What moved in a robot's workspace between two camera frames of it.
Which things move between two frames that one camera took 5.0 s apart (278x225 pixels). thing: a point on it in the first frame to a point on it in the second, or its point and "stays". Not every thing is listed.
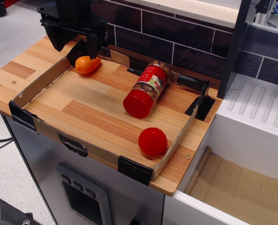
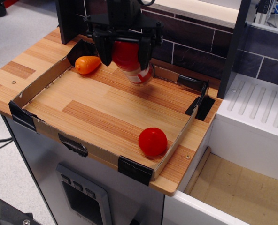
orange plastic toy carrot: (85, 65) stays
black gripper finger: (94, 40) to (145, 46)
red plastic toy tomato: (152, 141) stays
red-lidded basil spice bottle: (140, 100) to (126, 57)
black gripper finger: (59, 37) to (104, 45)
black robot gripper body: (75, 15) to (125, 19)
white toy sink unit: (240, 175) stays
